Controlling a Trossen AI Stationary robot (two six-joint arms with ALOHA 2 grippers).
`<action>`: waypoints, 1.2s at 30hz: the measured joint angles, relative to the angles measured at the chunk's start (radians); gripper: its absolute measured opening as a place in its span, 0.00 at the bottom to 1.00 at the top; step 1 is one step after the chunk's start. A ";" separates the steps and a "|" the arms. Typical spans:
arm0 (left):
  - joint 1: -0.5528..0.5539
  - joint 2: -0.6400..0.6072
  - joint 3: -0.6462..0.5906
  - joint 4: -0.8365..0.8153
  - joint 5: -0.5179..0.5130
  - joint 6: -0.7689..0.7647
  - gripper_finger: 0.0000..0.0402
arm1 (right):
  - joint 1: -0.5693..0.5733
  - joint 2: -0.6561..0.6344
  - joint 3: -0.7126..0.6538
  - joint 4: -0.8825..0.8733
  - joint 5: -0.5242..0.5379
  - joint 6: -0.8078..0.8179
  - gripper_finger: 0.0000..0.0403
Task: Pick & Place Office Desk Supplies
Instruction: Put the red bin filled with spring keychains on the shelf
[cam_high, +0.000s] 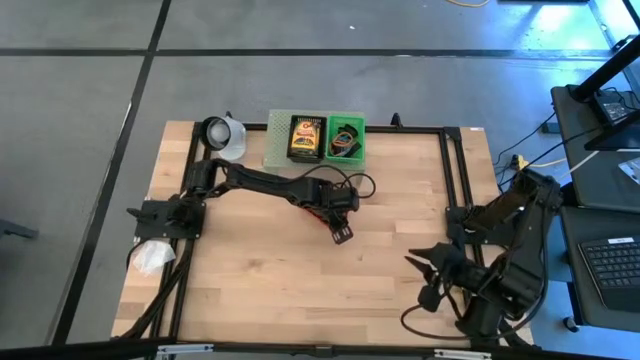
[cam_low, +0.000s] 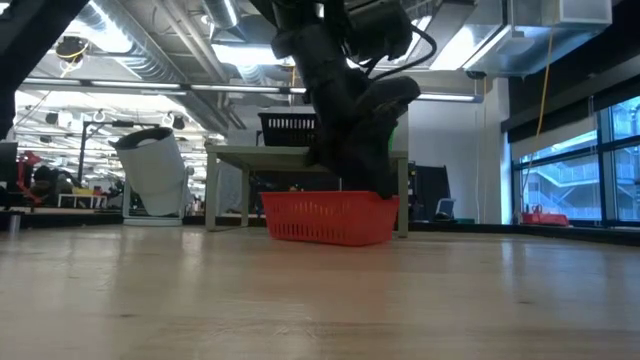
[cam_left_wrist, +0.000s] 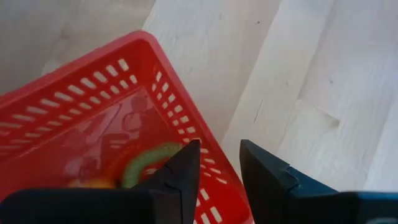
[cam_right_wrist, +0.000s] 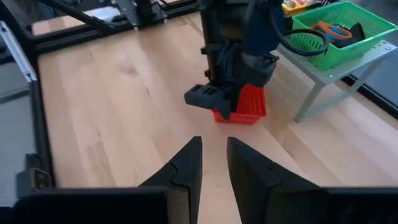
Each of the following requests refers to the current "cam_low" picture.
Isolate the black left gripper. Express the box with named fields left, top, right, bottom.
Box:
left=272, top=22, right=422, bottom=200

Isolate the black plastic basket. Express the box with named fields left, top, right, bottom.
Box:
left=257, top=112, right=321, bottom=148

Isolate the red plastic basket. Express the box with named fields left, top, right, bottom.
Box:
left=260, top=190, right=401, bottom=248

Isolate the blue chair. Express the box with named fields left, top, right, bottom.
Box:
left=433, top=197, right=457, bottom=222

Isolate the pale green mesh shelf riser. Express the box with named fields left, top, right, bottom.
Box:
left=204, top=144, right=411, bottom=239

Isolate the long ceiling light strip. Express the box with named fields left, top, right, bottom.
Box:
left=19, top=77, right=485, bottom=105

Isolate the red equipment case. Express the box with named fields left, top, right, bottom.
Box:
left=522, top=204, right=570, bottom=227

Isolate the person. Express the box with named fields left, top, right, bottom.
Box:
left=27, top=164, right=74, bottom=197

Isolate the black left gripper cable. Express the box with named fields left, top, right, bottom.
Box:
left=369, top=24, right=439, bottom=82

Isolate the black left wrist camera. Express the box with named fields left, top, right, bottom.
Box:
left=344, top=0, right=416, bottom=62

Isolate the yellow hanging cord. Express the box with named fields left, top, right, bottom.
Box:
left=534, top=29, right=555, bottom=139

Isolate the black ceiling cable reel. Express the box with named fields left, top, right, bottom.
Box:
left=53, top=35, right=91, bottom=65

